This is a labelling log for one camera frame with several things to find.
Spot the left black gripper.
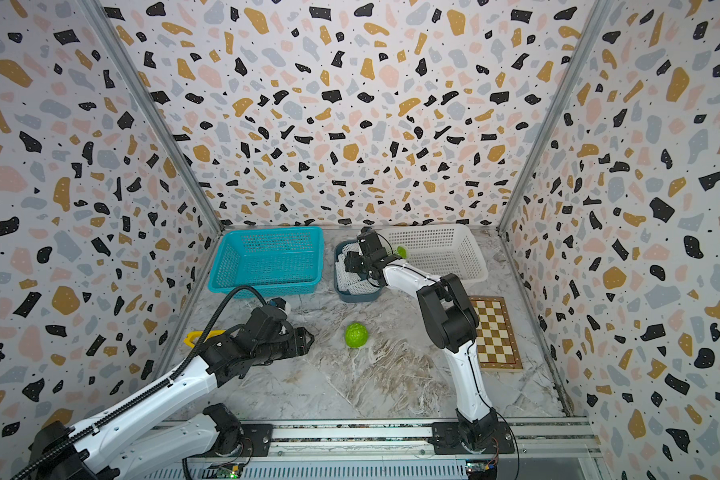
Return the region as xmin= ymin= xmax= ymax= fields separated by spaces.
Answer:
xmin=254 ymin=324 xmax=318 ymax=367

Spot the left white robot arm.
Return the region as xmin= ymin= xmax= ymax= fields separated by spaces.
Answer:
xmin=15 ymin=304 xmax=314 ymax=479

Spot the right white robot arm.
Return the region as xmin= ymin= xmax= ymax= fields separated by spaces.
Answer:
xmin=344 ymin=227 xmax=499 ymax=452

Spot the pile of white foam nets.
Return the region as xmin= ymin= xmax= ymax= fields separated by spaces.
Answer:
xmin=334 ymin=241 xmax=381 ymax=297

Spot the dark teal small bin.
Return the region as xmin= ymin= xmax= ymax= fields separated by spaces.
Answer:
xmin=334 ymin=240 xmax=382 ymax=303

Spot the white plastic basket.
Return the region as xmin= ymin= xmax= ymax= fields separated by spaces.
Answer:
xmin=377 ymin=224 xmax=488 ymax=286

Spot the teal plastic basket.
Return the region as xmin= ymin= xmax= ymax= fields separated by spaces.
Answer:
xmin=208 ymin=226 xmax=325 ymax=297

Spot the yellow triangular plastic piece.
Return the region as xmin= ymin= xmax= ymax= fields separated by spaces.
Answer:
xmin=183 ymin=330 xmax=224 ymax=348

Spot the wooden chessboard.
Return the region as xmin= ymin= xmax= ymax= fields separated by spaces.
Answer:
xmin=470 ymin=296 xmax=523 ymax=371

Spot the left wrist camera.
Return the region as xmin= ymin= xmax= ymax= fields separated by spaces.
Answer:
xmin=268 ymin=297 xmax=291 ymax=315

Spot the black corrugated cable conduit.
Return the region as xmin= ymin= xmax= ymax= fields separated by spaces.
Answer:
xmin=11 ymin=284 xmax=268 ymax=480

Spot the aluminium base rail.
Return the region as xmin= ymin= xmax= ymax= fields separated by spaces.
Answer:
xmin=92 ymin=418 xmax=604 ymax=480

